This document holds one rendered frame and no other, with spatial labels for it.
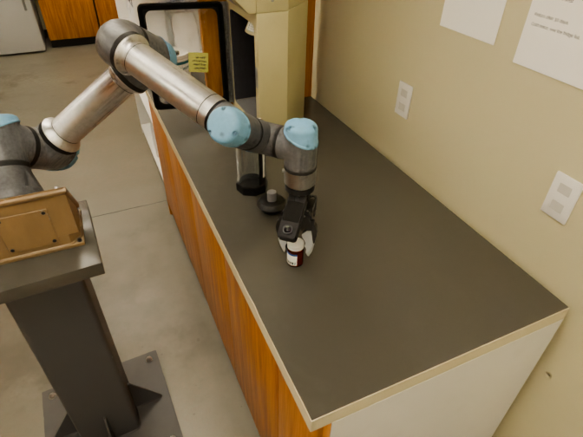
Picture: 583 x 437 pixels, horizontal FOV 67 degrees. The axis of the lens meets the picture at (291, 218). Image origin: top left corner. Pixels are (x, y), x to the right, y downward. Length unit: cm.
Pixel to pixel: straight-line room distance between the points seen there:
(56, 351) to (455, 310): 115
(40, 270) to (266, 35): 97
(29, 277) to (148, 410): 94
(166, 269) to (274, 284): 152
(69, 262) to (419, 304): 90
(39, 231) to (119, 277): 134
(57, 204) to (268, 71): 80
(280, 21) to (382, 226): 74
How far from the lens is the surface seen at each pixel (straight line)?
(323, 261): 118
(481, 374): 122
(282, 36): 158
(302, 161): 97
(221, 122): 88
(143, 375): 214
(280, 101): 165
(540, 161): 124
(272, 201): 132
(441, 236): 134
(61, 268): 129
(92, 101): 129
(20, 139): 134
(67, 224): 130
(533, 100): 124
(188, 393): 207
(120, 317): 240
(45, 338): 151
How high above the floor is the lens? 175
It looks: 38 degrees down
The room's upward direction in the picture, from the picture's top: 1 degrees clockwise
